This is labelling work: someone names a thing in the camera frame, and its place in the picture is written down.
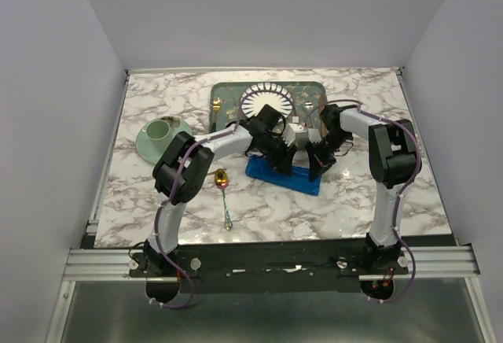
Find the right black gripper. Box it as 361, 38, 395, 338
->
304, 130, 351, 182

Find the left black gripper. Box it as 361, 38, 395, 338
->
259, 132, 297, 177

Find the blue cloth napkin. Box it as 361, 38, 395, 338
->
245, 157, 321, 196

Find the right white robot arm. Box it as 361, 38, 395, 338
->
306, 103, 422, 274

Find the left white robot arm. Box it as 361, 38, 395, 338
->
143, 105, 298, 276

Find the white blue striped plate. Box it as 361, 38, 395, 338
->
240, 82, 295, 117

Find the iridescent gold spoon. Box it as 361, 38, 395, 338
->
214, 168, 233, 231

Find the green floral serving tray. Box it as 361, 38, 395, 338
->
209, 81, 326, 133

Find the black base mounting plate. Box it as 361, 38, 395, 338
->
129, 238, 409, 294

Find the green cup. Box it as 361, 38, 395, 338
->
145, 120, 173, 151

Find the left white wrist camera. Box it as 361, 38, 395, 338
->
282, 123, 309, 149

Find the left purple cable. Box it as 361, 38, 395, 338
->
155, 90, 296, 310

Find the gold fork green handle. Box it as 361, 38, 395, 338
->
211, 98, 222, 132

